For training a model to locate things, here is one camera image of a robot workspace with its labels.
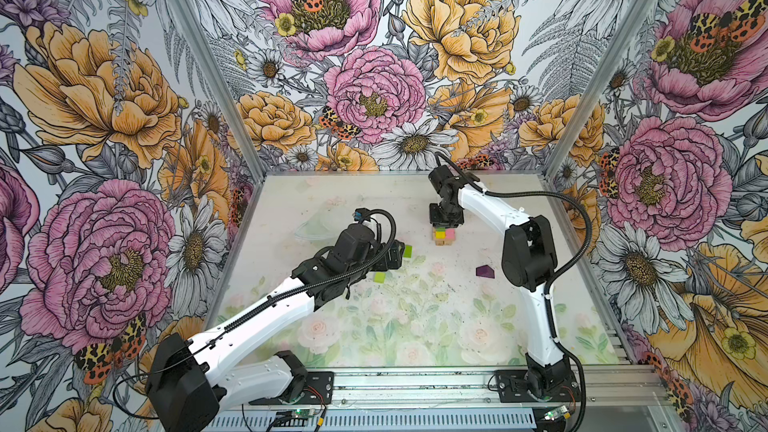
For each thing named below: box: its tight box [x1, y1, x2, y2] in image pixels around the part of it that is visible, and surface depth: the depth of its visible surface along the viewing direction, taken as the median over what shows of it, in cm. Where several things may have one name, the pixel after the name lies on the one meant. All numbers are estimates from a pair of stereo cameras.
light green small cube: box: [373, 272, 387, 284], surface depth 96 cm
